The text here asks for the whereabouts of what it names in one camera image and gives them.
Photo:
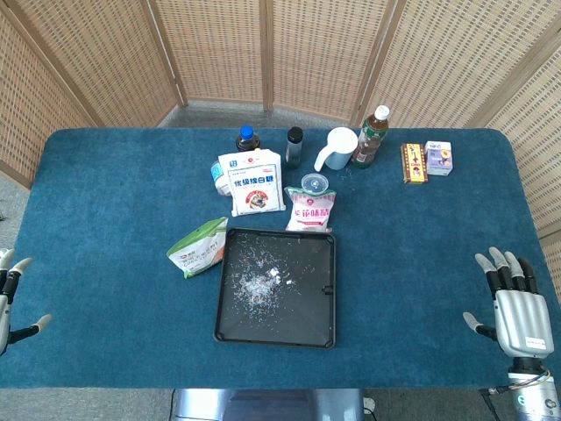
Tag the pale blue pitcher cup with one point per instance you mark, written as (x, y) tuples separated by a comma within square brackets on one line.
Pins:
[(339, 149)]

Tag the black square plastic tray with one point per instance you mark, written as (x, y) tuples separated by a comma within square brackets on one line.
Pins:
[(315, 316)]

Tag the purple white carton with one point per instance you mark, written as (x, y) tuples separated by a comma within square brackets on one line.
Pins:
[(438, 159)]

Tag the clear plastic lidded cup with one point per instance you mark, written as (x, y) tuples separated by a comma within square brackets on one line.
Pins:
[(314, 182)]

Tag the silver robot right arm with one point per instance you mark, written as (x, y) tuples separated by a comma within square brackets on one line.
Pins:
[(537, 394)]

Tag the scattered white grains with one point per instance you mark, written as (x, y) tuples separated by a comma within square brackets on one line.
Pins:
[(258, 285)]

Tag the silver robot left hand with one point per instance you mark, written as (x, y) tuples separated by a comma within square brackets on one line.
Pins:
[(4, 307)]

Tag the white sugar bag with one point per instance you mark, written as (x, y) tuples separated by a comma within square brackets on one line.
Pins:
[(254, 180)]

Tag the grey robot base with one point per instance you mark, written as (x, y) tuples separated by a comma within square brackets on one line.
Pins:
[(267, 405)]

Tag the red yellow box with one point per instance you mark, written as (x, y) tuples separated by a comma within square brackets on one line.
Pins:
[(414, 163)]

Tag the woven bamboo folding screen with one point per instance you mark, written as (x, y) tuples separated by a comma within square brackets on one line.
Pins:
[(219, 48)]

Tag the blue table cloth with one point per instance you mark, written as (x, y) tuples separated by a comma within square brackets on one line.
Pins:
[(109, 197)]

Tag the white jar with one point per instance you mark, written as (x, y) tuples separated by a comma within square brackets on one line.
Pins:
[(220, 180)]

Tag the slim black bottle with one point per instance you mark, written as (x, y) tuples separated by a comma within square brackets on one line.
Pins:
[(294, 147)]

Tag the dark bottle with blue cap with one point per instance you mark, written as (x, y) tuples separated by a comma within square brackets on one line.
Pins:
[(248, 139)]

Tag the pink white seasoning bag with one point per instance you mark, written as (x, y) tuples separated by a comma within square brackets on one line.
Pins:
[(310, 210)]

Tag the green label tea bottle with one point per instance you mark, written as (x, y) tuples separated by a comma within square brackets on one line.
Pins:
[(369, 140)]

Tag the green white snack bag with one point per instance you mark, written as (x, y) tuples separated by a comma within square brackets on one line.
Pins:
[(197, 252)]

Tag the silver robot right hand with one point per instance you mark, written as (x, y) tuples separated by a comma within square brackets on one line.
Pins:
[(523, 320)]

